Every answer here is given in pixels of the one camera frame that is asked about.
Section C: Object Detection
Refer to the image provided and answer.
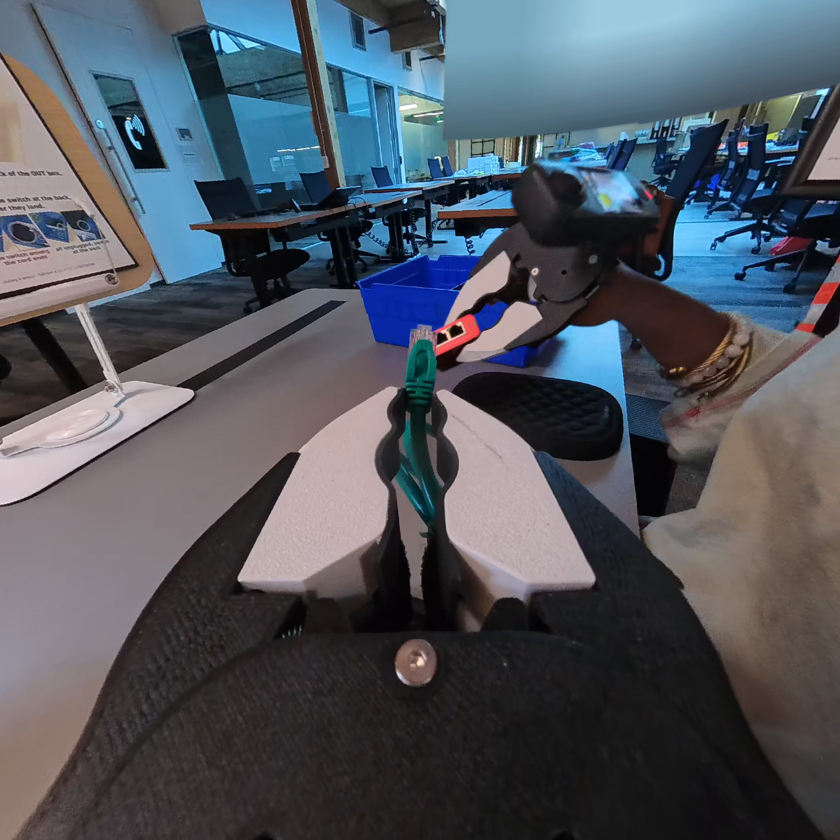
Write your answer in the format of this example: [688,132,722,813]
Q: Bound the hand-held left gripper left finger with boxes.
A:
[236,386,404,595]

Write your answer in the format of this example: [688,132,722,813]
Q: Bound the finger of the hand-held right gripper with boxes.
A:
[453,249,522,329]
[455,302,547,364]

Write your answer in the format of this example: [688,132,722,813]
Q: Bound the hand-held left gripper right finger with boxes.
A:
[433,389,598,632]

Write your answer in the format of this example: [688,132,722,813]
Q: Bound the red ethernet splitter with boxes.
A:
[433,315,480,355]

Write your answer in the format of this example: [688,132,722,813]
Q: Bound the blue plastic bin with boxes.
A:
[357,255,559,368]

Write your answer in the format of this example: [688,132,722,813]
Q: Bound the green ethernet cable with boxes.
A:
[394,323,442,536]

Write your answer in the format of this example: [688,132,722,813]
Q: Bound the grey desk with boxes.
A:
[0,287,641,821]

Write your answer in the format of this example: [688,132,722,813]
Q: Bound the wooden office table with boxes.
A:
[190,200,371,290]
[436,190,522,238]

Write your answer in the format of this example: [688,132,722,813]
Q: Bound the black mesh pad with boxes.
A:
[453,372,624,462]

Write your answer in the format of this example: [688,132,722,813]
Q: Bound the black tape strip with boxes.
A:
[177,301,347,392]

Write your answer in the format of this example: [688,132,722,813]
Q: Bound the row of black office chairs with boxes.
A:
[604,120,840,293]

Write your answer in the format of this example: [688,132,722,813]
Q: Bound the person's pale sweater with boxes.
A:
[642,335,840,840]

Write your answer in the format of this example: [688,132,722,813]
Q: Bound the orange traffic cone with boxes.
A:
[795,256,840,336]

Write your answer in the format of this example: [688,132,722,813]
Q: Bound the black framed marker sign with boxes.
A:
[777,85,840,201]

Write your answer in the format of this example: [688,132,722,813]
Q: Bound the instruction sign on white stand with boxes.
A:
[0,51,196,506]

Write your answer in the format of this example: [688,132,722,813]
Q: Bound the gold bracelets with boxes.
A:
[658,314,754,401]

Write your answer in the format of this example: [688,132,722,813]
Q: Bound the wooden post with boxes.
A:
[290,0,347,189]

